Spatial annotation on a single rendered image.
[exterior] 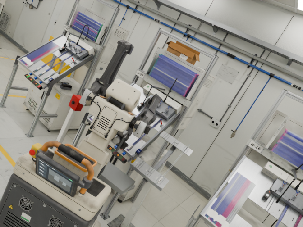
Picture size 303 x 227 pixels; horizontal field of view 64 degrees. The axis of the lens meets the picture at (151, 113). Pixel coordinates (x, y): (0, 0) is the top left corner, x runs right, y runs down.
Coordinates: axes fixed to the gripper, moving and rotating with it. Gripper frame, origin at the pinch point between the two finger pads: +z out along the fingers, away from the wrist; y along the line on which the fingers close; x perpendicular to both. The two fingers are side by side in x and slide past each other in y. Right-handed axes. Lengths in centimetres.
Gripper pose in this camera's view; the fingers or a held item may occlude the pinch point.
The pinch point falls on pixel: (122, 149)
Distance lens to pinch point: 225.1
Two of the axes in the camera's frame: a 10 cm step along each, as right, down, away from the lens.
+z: 0.1, 6.4, 7.7
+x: -6.7, 5.7, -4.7
